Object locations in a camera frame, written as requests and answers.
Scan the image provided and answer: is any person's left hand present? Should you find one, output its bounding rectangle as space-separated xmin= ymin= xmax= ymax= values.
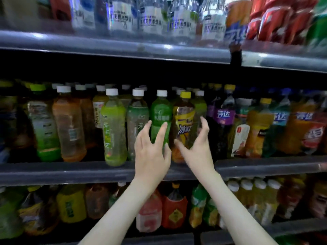
xmin=134 ymin=120 xmax=172 ymax=189

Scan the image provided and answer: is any person's right hand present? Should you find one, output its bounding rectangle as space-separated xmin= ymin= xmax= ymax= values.
xmin=174 ymin=116 xmax=218 ymax=179

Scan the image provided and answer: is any drinks shelf unit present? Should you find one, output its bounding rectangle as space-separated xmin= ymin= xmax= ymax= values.
xmin=0 ymin=30 xmax=327 ymax=245

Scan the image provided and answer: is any person's right forearm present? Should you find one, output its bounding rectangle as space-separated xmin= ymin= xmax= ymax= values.
xmin=202 ymin=171 xmax=279 ymax=245

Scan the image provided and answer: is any person's left forearm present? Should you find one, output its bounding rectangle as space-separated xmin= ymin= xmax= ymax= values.
xmin=79 ymin=181 xmax=159 ymax=245

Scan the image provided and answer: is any row of soda cans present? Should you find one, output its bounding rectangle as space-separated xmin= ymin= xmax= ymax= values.
xmin=225 ymin=0 xmax=327 ymax=49

